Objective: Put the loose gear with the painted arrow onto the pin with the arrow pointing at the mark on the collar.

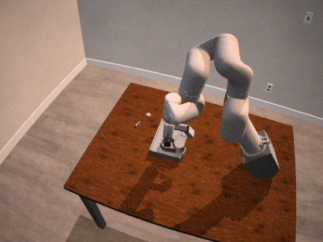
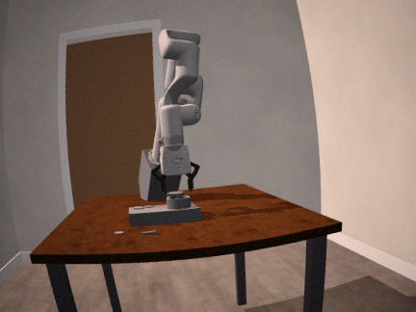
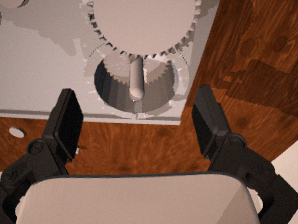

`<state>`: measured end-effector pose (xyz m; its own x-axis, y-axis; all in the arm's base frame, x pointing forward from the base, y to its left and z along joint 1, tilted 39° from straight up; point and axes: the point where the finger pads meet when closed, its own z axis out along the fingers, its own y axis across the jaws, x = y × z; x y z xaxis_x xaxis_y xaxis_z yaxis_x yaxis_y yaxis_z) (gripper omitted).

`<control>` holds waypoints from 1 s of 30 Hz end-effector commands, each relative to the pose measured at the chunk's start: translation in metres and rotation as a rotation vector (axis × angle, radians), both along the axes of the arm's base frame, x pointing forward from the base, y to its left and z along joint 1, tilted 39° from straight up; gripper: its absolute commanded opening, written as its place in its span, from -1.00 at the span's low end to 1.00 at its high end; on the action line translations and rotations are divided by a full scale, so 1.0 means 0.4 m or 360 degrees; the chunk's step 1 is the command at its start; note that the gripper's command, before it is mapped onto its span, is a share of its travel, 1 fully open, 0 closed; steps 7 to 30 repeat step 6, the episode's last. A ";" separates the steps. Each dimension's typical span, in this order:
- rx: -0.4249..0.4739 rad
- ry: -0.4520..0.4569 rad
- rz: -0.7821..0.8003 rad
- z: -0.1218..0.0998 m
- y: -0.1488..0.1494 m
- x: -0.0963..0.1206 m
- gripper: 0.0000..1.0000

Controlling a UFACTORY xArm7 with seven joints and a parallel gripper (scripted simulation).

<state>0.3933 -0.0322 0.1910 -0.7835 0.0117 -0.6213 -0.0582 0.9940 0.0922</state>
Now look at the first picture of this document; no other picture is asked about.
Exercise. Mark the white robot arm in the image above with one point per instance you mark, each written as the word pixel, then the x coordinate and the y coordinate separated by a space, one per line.
pixel 224 50

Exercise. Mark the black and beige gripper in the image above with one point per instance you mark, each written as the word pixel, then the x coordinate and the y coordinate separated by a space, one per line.
pixel 168 131

